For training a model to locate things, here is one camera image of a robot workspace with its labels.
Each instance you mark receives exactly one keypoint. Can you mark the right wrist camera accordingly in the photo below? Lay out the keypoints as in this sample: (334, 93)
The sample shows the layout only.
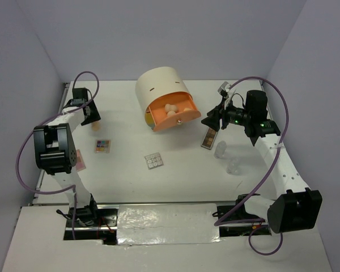
(225, 90)

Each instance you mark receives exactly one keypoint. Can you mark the colourful glitter eyeshadow palette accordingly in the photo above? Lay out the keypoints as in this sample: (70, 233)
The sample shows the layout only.
(102, 146)

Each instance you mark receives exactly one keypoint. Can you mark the pink blush palette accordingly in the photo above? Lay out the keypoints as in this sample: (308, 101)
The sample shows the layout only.
(80, 165)

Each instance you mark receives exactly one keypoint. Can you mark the cream round drawer organizer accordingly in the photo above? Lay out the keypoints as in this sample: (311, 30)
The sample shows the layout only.
(155, 89)

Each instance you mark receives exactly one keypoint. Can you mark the orange top drawer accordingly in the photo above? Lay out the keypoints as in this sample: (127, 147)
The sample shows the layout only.
(156, 117)

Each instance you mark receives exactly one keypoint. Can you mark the clear grey eyeshadow palette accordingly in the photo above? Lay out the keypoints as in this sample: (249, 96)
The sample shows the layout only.
(153, 161)

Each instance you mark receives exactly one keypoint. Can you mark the silver foil tape panel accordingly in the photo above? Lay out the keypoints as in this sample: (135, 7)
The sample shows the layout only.
(167, 224)

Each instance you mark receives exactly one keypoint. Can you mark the beige gourd makeup sponge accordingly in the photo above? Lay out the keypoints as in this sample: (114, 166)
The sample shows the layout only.
(170, 107)

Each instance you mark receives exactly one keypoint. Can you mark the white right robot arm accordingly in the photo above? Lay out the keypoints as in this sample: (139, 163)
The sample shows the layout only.
(296, 206)

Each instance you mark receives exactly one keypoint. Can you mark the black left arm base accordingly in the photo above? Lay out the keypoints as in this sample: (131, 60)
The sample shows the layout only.
(92, 222)

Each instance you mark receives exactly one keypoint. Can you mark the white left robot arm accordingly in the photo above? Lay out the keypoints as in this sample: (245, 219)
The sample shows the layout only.
(55, 153)

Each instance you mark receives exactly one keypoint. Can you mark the brown eyeshadow palette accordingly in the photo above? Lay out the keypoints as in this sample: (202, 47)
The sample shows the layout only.
(209, 139)

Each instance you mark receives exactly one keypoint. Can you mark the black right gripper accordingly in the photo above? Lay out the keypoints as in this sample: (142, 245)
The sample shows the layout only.
(213, 120)

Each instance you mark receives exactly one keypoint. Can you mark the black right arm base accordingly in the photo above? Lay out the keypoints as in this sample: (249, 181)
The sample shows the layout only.
(238, 216)

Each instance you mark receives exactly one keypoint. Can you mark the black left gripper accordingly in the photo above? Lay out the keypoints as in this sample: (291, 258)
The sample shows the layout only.
(95, 115)

